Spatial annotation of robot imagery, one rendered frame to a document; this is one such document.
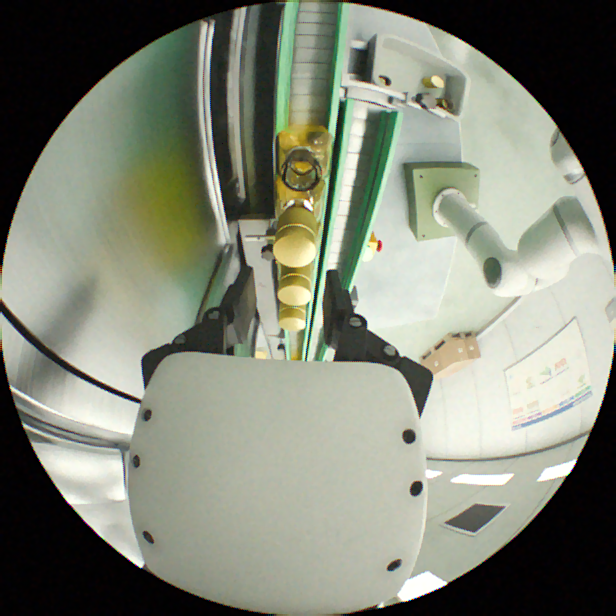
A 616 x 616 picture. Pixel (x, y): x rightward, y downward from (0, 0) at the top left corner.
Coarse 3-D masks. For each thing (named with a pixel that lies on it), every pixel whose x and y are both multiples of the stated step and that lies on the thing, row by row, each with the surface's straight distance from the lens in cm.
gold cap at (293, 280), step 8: (280, 272) 22; (288, 272) 20; (296, 272) 20; (304, 272) 20; (280, 280) 20; (288, 280) 19; (296, 280) 19; (304, 280) 19; (280, 288) 19; (288, 288) 19; (296, 288) 19; (304, 288) 19; (280, 296) 20; (288, 296) 20; (296, 296) 20; (304, 296) 20; (288, 304) 21; (296, 304) 21
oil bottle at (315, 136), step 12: (288, 132) 21; (300, 132) 20; (312, 132) 21; (324, 132) 21; (276, 144) 20; (288, 144) 19; (300, 144) 19; (312, 144) 19; (324, 144) 20; (276, 156) 21; (324, 156) 20; (276, 168) 21; (300, 168) 22; (324, 168) 20
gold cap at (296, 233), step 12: (288, 216) 17; (300, 216) 17; (312, 216) 18; (288, 228) 16; (300, 228) 15; (312, 228) 17; (276, 240) 15; (288, 240) 15; (300, 240) 15; (312, 240) 15; (276, 252) 16; (288, 252) 16; (300, 252) 16; (312, 252) 16; (288, 264) 17; (300, 264) 16
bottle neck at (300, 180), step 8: (296, 152) 16; (304, 152) 16; (312, 152) 17; (288, 160) 14; (296, 160) 14; (304, 160) 14; (312, 160) 14; (288, 168) 15; (296, 168) 19; (312, 168) 18; (320, 168) 15; (280, 176) 15; (288, 176) 15; (296, 176) 17; (304, 176) 17; (312, 176) 16; (320, 176) 15; (288, 184) 15; (296, 184) 15; (304, 184) 15; (312, 184) 15
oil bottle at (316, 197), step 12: (276, 180) 23; (324, 180) 24; (276, 192) 22; (288, 192) 21; (300, 192) 21; (312, 192) 21; (324, 192) 22; (276, 204) 22; (312, 204) 21; (276, 216) 23
